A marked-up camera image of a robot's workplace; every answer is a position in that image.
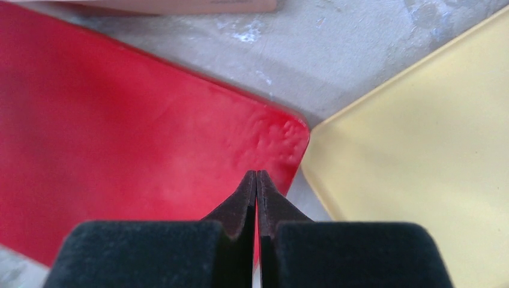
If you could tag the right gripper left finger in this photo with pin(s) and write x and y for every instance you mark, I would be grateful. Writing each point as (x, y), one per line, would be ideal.
(216, 251)

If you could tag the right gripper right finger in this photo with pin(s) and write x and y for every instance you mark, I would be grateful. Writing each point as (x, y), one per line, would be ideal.
(296, 251)

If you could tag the red box lid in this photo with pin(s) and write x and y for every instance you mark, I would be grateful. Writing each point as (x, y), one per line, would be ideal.
(93, 129)

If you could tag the yellow tray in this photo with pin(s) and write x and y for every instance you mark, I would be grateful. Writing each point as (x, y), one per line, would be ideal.
(429, 146)

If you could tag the peach desk organizer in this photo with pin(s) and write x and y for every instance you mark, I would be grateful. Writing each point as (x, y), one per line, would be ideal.
(155, 7)

